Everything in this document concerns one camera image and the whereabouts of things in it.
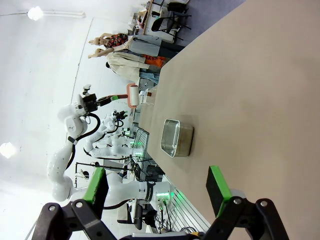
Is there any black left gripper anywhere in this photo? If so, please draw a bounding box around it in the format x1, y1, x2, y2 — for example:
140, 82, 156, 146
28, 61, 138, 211
81, 93, 119, 113

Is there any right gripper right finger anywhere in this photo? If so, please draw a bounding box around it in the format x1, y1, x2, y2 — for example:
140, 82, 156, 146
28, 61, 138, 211
203, 164, 291, 240

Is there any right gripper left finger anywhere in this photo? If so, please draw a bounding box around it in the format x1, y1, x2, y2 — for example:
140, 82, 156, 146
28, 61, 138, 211
37, 166, 118, 240

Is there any pink lint roller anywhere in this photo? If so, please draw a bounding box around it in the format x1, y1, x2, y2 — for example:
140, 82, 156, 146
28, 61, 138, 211
116, 83, 139, 110

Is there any mannequin with beige coat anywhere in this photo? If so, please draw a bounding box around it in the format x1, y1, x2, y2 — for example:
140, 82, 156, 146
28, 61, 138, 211
87, 48, 167, 84

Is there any white slatted panel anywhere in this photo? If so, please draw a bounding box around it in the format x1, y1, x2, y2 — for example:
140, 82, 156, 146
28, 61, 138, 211
159, 187, 212, 233

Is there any blue denim garment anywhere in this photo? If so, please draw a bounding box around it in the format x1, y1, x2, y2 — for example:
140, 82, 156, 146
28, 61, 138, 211
138, 71, 160, 87

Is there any rectangular stainless steel container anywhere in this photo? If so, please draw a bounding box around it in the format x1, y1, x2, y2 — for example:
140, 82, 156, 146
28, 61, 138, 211
160, 118, 196, 159

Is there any orange garment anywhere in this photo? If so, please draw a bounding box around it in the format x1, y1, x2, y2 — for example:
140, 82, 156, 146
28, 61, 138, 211
141, 54, 166, 66

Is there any mannequin with floral top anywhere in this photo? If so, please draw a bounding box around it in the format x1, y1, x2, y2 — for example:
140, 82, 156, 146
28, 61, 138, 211
88, 31, 186, 59

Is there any black folding chair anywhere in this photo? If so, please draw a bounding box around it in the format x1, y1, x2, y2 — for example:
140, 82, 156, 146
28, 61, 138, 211
151, 11, 193, 41
166, 0, 190, 14

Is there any round ceiling light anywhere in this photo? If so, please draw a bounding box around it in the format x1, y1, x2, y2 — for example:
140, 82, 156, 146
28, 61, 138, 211
26, 6, 45, 21
0, 141, 16, 159

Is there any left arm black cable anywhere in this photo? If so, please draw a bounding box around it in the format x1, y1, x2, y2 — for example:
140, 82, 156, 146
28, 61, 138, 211
67, 112, 101, 163

